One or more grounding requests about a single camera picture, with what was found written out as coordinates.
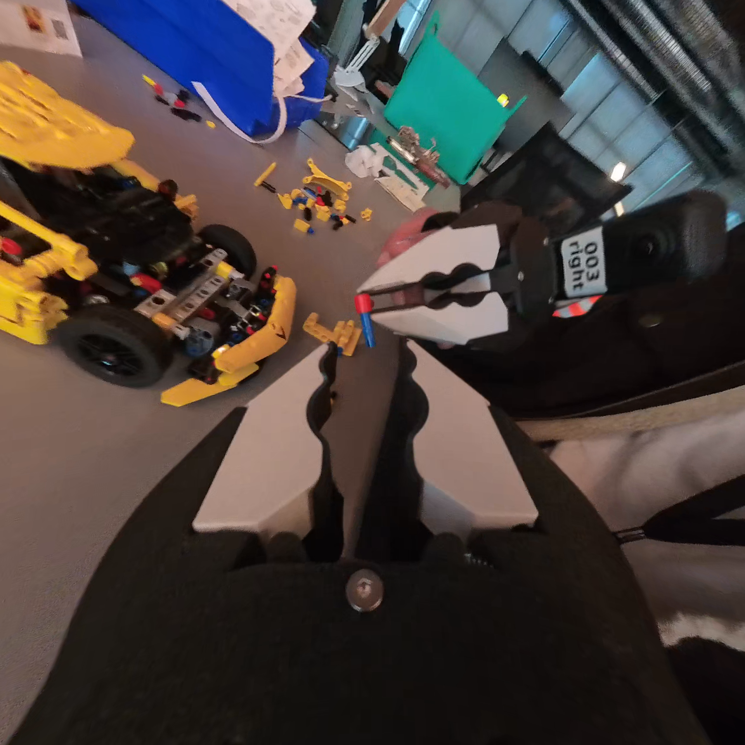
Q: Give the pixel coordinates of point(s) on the blue plastic bin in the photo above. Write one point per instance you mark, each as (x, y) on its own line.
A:
(203, 52)

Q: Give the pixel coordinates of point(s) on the wooden model kit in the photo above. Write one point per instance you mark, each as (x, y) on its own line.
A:
(419, 151)

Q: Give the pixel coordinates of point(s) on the person's right forearm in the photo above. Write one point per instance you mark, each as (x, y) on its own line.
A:
(494, 378)

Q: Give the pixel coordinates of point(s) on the yellow perforated brick piece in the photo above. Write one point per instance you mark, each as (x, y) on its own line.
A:
(343, 334)

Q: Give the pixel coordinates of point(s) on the white paper strip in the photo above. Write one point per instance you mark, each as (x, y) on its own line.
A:
(224, 114)

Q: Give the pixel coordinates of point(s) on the person's white hoodie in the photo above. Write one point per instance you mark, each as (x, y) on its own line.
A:
(640, 477)

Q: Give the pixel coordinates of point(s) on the pile of small brick pieces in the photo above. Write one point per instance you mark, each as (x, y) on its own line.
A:
(323, 206)

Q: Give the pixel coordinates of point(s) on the white printed paper bag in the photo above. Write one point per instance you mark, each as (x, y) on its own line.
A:
(279, 23)

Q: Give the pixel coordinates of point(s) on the red and blue pin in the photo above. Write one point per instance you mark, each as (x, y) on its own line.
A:
(366, 326)

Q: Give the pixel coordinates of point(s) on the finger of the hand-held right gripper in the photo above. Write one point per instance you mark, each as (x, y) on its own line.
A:
(454, 250)
(460, 320)

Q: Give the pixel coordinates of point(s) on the green and white leaflet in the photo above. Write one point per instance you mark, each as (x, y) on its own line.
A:
(404, 186)

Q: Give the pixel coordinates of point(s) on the heap of dark pins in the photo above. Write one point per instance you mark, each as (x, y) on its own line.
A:
(174, 103)

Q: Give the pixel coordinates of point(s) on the white crumpled paper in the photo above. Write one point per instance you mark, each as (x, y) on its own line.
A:
(364, 160)

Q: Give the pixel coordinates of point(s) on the white instruction booklet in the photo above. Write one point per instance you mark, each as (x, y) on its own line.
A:
(35, 29)

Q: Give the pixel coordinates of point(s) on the black mesh office chair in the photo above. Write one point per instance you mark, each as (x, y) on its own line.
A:
(547, 174)

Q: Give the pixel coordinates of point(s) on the person's black fleece-lined jacket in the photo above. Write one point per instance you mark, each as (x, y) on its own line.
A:
(669, 349)

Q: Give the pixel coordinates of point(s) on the green felt tote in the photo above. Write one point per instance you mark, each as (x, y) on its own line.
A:
(448, 99)

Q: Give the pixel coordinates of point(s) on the yellow curved frame piece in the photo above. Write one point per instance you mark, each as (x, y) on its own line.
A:
(332, 181)

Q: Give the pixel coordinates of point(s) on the yellow brick toy car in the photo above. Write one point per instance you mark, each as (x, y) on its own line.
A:
(116, 349)

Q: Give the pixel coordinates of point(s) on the person's right hand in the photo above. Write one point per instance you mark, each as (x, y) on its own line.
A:
(407, 233)

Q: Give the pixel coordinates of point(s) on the orange traffic cone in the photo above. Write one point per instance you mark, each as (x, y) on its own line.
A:
(576, 307)

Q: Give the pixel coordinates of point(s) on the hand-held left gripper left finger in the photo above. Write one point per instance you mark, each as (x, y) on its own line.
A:
(273, 460)

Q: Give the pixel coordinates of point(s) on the grey desk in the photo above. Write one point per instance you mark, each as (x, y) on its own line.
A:
(70, 465)

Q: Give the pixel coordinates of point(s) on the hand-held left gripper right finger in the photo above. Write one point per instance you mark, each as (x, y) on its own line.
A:
(465, 454)

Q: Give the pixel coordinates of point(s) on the studio light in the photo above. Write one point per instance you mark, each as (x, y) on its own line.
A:
(618, 172)

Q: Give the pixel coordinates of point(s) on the yellow axle stick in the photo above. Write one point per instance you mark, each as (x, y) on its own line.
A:
(266, 173)

